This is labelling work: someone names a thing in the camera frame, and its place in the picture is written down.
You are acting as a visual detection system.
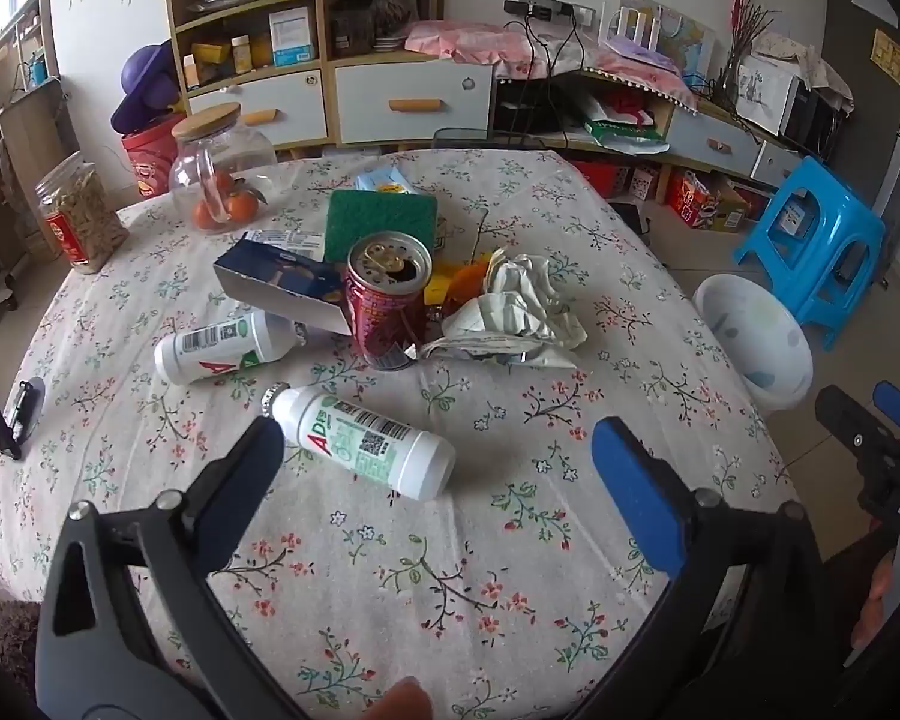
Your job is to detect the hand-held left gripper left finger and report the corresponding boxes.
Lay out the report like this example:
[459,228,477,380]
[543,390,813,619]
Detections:
[36,414,308,720]

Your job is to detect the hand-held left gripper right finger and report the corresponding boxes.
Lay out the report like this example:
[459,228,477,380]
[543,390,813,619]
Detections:
[570,416,845,720]

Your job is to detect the white plastic basin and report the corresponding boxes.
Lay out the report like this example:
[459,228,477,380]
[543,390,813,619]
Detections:
[692,274,815,413]

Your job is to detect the white bottle green label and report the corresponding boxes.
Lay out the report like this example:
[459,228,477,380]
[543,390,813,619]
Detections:
[261,382,457,502]
[154,310,312,387]

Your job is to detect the dark blue cardboard box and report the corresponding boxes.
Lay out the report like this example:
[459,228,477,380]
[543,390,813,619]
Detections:
[212,238,355,336]

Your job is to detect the newspaper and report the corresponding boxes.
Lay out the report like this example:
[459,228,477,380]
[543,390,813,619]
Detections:
[418,251,590,370]

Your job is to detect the red drink can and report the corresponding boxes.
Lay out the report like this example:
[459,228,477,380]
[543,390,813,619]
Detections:
[343,231,434,372]

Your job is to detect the yellow foil wrapper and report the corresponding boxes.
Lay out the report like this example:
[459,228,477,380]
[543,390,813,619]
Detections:
[424,255,496,327]

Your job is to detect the green and yellow sponge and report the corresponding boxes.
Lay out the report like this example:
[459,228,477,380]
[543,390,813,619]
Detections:
[324,189,440,262]

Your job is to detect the person's right hand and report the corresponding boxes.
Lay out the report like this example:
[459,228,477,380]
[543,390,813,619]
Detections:
[851,555,900,650]

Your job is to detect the person's left hand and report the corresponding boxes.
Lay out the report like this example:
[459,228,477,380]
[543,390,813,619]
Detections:
[360,677,432,720]

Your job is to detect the floral tablecloth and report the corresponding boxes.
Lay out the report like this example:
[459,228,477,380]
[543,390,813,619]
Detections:
[0,148,800,720]

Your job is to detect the blue plastic stool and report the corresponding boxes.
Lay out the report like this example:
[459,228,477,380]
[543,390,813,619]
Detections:
[733,156,887,350]

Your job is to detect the small black device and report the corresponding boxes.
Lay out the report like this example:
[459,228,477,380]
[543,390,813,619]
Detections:
[4,377,46,443]

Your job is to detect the red picture box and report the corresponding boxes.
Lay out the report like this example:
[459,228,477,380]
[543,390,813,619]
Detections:
[666,169,751,232]

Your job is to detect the black floor device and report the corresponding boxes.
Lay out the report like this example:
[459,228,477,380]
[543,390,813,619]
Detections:
[607,199,650,241]

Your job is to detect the microwave oven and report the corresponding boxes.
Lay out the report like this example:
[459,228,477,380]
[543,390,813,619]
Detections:
[784,75,845,158]

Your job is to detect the pale blue cabinet drawer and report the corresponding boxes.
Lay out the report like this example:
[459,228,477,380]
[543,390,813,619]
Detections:
[666,111,762,173]

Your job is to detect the plastic snack jar red label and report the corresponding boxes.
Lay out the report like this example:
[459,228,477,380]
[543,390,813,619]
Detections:
[34,151,130,275]

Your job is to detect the plain red box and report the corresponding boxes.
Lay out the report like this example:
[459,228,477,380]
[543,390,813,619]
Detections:
[570,159,631,200]

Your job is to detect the long low wooden cabinet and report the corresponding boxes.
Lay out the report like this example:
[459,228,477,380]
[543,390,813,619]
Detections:
[495,67,803,192]

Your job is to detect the glass jar wooden lid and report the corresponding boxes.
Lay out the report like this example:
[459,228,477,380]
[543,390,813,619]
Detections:
[169,103,280,235]

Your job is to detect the blue and yellow packet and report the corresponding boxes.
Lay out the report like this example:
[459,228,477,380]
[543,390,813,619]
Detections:
[355,167,415,196]

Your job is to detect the white drawing sheet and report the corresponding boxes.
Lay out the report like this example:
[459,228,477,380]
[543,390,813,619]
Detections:
[735,52,796,136]

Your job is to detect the red bucket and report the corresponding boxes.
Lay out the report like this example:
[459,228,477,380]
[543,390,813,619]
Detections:
[121,116,185,200]

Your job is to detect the green box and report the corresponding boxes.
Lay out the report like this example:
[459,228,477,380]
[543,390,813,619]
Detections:
[583,118,667,145]

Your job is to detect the red cloth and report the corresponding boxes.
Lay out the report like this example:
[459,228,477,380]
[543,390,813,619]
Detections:
[607,90,661,121]

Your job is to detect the small pale blue drawer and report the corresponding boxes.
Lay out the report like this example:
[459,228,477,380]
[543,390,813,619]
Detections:
[187,69,329,147]

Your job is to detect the dried twigs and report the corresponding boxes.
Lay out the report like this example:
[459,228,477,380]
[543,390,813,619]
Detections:
[709,4,781,102]

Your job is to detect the map print paper bag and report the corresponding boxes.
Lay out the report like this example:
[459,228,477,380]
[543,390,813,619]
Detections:
[619,0,717,83]

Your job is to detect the purple hat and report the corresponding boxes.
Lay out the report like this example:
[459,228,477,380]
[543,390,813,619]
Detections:
[111,40,185,132]

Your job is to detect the wide pale blue drawer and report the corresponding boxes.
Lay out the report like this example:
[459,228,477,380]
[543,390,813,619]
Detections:
[334,60,494,145]

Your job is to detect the wooden side shelf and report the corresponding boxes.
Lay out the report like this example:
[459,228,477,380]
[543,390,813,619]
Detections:
[0,0,72,166]

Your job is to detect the wooden shelf cabinet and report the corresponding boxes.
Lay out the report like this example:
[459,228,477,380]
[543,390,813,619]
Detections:
[163,0,496,158]

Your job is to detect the white router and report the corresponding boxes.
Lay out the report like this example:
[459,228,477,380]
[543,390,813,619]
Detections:
[600,4,665,50]

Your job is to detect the white and blue box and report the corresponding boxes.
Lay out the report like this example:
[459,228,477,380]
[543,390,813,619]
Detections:
[268,6,320,67]

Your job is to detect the dark storage jar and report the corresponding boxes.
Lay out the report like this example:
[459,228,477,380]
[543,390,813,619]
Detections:
[328,0,380,57]

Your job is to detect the pink cloth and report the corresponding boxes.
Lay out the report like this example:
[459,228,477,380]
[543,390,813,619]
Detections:
[405,19,698,110]

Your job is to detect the yellow wall paper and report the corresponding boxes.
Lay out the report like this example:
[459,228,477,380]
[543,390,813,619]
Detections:
[870,28,900,87]

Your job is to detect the wire mesh basket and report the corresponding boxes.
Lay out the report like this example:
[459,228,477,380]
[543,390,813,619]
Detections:
[433,126,492,149]

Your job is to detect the black cables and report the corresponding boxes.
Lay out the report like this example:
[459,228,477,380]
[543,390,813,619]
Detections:
[504,4,593,151]

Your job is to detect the wall power strip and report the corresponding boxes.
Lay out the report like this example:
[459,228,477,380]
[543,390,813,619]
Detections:
[517,0,597,23]

